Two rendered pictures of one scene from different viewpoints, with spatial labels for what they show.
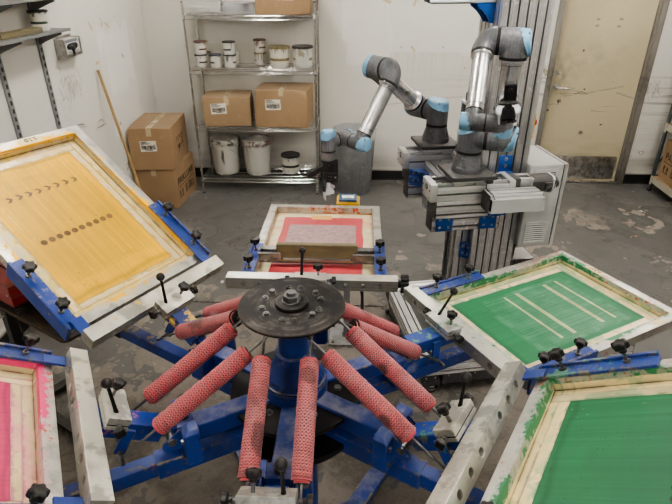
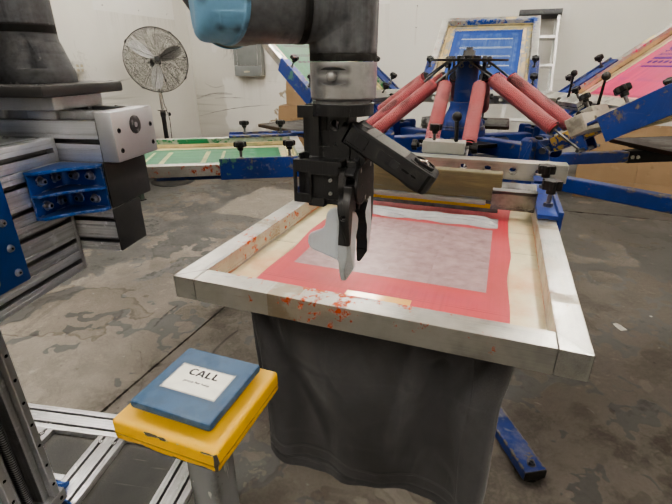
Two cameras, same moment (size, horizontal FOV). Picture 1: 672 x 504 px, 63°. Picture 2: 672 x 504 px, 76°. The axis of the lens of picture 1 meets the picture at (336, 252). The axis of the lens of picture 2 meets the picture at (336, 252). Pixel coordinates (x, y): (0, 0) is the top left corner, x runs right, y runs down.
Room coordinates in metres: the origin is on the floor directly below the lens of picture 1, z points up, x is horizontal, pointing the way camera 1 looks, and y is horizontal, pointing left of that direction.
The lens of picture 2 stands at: (3.20, 0.19, 1.29)
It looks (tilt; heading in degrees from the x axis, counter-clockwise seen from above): 24 degrees down; 198
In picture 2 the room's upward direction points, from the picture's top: straight up
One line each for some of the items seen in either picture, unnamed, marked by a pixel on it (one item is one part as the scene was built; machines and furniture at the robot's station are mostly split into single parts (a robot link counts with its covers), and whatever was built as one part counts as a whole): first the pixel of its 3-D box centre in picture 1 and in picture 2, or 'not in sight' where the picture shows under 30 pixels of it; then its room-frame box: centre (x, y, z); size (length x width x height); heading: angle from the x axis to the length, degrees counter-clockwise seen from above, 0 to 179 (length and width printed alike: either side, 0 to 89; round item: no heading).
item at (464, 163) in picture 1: (468, 159); (26, 54); (2.52, -0.63, 1.31); 0.15 x 0.15 x 0.10
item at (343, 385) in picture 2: not in sight; (366, 404); (2.61, 0.06, 0.74); 0.45 x 0.03 x 0.43; 87
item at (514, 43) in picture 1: (507, 92); not in sight; (2.49, -0.76, 1.63); 0.15 x 0.12 x 0.55; 75
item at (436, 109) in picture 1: (436, 110); not in sight; (3.02, -0.55, 1.42); 0.13 x 0.12 x 0.14; 39
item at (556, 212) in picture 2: (253, 263); (543, 206); (2.10, 0.36, 0.98); 0.30 x 0.05 x 0.07; 177
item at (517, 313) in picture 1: (521, 299); (239, 131); (1.69, -0.68, 1.05); 1.08 x 0.61 x 0.23; 117
